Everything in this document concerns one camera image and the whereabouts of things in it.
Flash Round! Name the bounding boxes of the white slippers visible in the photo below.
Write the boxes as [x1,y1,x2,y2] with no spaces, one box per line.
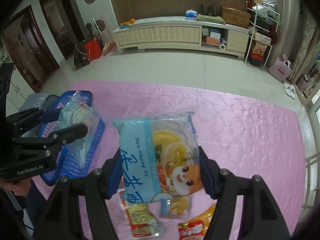
[283,81,296,99]

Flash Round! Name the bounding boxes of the white wire shelf rack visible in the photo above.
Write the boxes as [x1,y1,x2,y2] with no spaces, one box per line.
[245,0,280,67]

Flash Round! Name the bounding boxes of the grey lace-trimmed cloth chair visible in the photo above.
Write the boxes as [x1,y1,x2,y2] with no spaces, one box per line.
[18,93,58,112]

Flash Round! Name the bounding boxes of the blue plastic basket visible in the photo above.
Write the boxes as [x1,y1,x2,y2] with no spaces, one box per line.
[38,90,105,186]

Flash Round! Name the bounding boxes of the broom and dustpan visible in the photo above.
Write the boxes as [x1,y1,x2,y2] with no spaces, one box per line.
[92,18,117,56]

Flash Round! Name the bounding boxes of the cream TV cabinet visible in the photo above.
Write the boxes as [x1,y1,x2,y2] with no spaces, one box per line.
[113,16,249,58]

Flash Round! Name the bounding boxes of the patterned beige curtain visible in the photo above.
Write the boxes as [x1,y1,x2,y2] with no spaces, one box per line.
[289,12,319,83]

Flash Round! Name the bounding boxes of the paper towel roll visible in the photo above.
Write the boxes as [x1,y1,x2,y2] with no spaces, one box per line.
[219,42,226,50]

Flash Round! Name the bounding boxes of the plate of oranges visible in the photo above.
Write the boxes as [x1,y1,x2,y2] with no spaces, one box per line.
[119,18,136,29]

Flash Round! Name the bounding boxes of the red yellow snack pouch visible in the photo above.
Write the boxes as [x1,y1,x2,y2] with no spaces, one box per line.
[117,189,165,239]

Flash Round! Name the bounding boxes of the black bag on floor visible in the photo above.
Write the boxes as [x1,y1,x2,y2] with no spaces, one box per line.
[73,41,90,70]

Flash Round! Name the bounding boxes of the pink quilted table cover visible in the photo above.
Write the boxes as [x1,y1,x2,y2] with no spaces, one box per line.
[69,81,305,232]

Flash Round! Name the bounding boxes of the green folded towel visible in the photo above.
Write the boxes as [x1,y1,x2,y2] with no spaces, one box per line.
[196,14,226,24]

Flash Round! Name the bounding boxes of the cardboard box on cabinet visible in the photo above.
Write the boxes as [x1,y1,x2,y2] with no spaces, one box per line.
[222,7,251,29]

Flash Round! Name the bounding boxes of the light blue egg-yolk pastry bag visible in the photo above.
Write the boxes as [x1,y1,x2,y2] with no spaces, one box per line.
[113,112,203,204]

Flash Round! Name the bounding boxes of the orange yellow snack bag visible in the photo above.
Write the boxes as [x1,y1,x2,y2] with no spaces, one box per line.
[178,204,216,240]

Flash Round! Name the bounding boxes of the blue tissue pack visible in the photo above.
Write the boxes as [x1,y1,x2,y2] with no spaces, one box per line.
[185,9,197,19]

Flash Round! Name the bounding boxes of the clear pack blue biscuits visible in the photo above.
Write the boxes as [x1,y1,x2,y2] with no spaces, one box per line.
[57,91,100,167]

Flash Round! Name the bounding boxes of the red shopping bag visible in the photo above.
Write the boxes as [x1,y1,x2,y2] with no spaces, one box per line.
[85,38,103,61]

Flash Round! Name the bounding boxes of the pink gift bag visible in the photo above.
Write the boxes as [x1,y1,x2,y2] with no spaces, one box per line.
[268,54,292,82]

